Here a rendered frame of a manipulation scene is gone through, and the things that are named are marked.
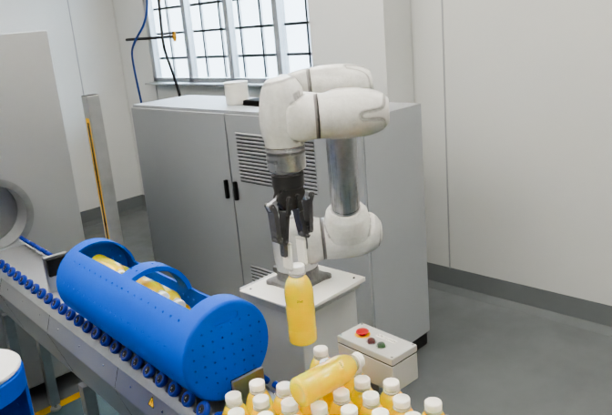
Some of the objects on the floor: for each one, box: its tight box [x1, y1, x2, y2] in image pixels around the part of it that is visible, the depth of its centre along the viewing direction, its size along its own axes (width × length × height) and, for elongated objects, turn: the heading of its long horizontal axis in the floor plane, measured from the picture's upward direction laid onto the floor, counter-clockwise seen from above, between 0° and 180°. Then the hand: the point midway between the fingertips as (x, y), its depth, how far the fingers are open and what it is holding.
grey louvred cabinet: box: [131, 95, 430, 350], centre depth 425 cm, size 54×215×145 cm, turn 64°
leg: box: [36, 340, 62, 412], centre depth 344 cm, size 6×6×63 cm
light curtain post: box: [81, 94, 124, 246], centre depth 307 cm, size 6×6×170 cm
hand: (294, 253), depth 152 cm, fingers closed on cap, 4 cm apart
